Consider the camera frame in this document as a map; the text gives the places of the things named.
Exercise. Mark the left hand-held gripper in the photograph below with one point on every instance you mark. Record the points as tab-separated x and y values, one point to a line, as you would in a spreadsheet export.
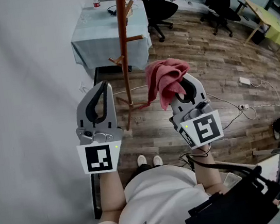
98	156

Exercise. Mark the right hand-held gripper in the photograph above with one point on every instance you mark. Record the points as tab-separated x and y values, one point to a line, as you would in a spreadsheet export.
205	129

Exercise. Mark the pink towel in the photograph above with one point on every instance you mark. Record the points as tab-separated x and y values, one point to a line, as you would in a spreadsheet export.
167	78

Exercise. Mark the wooden coat rack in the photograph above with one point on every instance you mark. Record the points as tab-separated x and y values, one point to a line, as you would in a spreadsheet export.
124	46

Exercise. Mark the person's right forearm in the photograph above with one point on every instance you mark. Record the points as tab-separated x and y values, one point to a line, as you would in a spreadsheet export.
208	174

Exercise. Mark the person's left forearm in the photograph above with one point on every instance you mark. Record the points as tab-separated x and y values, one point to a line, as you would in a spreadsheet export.
111	191

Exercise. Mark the white power strip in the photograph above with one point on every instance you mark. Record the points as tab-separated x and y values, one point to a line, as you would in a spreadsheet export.
243	106

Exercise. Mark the white power adapter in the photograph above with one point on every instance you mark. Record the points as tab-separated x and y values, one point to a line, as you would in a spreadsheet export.
244	80

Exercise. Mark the table with light blue tablecloth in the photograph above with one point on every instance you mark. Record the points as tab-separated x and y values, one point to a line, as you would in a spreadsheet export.
98	42

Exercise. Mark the person's right white shoe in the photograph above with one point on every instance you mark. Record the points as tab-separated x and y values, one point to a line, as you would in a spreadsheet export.
157	160

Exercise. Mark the person's white shoe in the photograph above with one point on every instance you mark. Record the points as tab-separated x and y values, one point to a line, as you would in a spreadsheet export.
157	160
141	159

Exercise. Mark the person's left white shoe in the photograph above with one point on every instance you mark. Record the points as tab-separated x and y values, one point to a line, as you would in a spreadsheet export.
141	159

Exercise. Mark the person's black trousers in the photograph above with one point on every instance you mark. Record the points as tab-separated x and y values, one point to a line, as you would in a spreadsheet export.
143	168

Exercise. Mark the black office chair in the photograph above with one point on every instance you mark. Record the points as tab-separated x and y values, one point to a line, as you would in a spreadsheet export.
219	0
158	9

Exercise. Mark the person's white shirt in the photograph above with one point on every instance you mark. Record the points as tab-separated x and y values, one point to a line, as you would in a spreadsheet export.
158	197

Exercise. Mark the black chest box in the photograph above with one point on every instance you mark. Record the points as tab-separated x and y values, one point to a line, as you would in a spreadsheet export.
232	207

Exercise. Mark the white wall outlet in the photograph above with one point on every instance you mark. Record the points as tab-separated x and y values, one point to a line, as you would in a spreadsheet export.
82	87

